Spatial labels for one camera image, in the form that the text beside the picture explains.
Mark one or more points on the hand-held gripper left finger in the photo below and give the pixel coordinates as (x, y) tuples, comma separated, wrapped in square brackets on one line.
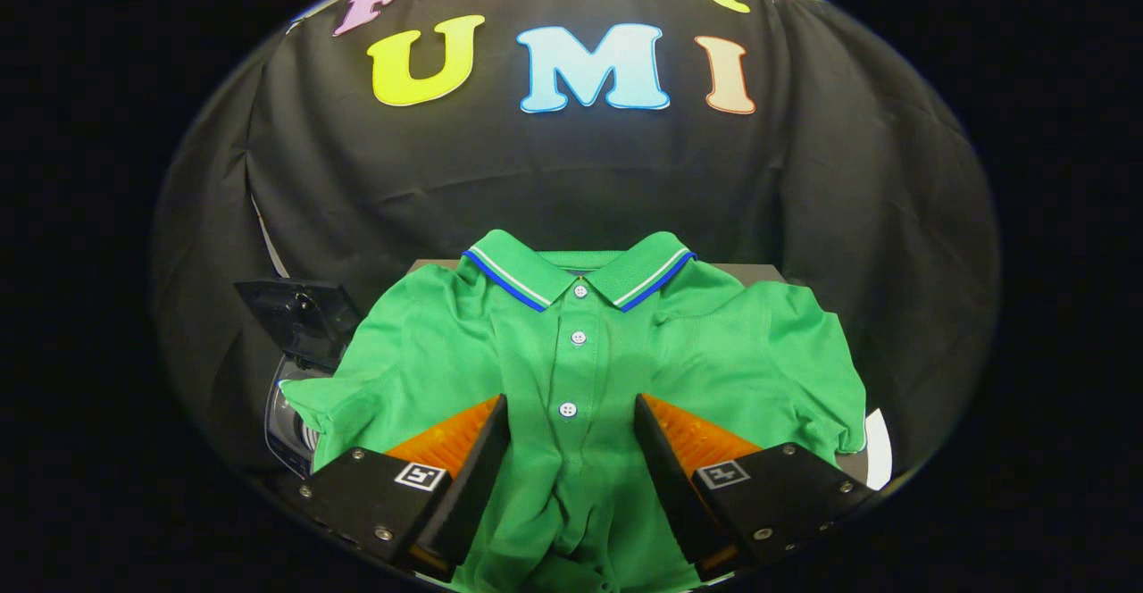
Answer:
[(469, 486)]

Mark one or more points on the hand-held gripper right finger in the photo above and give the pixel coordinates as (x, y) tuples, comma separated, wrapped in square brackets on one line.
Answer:
[(674, 486)]

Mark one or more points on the green polo shirt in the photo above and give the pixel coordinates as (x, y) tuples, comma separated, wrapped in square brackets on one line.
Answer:
[(571, 468)]

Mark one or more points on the black backdrop cloth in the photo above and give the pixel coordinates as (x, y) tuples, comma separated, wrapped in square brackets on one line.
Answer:
[(580, 173)]

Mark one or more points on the beige cabinet with black frame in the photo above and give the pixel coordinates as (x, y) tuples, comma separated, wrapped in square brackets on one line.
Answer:
[(759, 273)]

